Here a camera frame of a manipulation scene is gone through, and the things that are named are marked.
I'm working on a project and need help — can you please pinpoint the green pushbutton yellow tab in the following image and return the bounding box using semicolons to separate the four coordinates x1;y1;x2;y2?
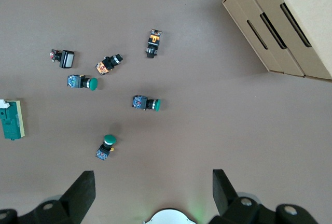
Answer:
95;134;117;161

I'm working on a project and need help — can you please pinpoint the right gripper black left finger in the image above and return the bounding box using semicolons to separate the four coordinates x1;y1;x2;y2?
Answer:
18;171;96;224

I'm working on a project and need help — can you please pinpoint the green load switch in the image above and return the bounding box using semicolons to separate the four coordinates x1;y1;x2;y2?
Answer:
0;99;26;141

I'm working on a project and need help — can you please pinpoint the square white illuminated pushbutton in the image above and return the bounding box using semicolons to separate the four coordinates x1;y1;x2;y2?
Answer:
50;49;76;69

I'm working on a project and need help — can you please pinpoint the brown table cover sheet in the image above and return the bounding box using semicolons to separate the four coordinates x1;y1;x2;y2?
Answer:
0;0;332;224

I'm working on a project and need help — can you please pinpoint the green pushbutton blue block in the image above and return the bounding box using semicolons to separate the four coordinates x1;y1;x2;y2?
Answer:
66;74;99;91
132;94;161;112

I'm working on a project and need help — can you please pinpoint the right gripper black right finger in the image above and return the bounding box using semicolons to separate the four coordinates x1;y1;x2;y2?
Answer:
209;169;277;224

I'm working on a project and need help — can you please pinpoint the black selector switch orange block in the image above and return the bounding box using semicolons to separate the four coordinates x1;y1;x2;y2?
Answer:
94;54;124;76
145;29;163;59

